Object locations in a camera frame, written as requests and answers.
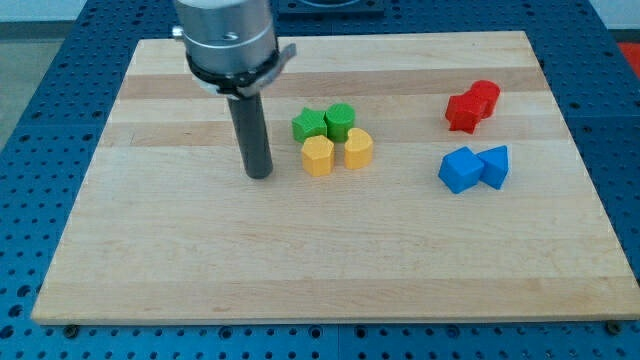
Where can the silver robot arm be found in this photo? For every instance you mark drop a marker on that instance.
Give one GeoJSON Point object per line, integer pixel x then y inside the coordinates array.
{"type": "Point", "coordinates": [231, 46]}

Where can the green star block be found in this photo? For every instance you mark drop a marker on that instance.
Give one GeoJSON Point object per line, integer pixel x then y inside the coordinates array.
{"type": "Point", "coordinates": [308, 123]}

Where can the red star block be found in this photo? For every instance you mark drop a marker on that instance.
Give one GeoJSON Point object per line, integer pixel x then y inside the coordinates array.
{"type": "Point", "coordinates": [464, 112]}

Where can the yellow pentagon block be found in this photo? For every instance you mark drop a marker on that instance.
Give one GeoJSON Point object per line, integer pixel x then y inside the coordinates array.
{"type": "Point", "coordinates": [318, 156]}

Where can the yellow heart block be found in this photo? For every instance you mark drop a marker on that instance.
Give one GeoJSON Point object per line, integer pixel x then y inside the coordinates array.
{"type": "Point", "coordinates": [358, 149]}

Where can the green cylinder block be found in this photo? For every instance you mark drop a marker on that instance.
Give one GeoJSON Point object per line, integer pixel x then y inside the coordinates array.
{"type": "Point", "coordinates": [339, 119]}

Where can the wooden board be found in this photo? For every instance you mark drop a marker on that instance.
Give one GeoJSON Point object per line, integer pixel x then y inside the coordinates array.
{"type": "Point", "coordinates": [168, 229]}

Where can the dark grey pointer rod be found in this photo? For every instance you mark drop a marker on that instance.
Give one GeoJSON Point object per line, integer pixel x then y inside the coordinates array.
{"type": "Point", "coordinates": [251, 133]}

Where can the blue cube block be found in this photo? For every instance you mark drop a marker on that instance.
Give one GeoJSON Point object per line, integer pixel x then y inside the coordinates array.
{"type": "Point", "coordinates": [460, 170]}

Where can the blue triangle block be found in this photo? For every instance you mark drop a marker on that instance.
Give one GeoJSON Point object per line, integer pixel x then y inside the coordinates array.
{"type": "Point", "coordinates": [496, 166]}

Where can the red cylinder block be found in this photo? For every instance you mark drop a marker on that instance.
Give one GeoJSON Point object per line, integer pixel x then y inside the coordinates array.
{"type": "Point", "coordinates": [487, 91]}

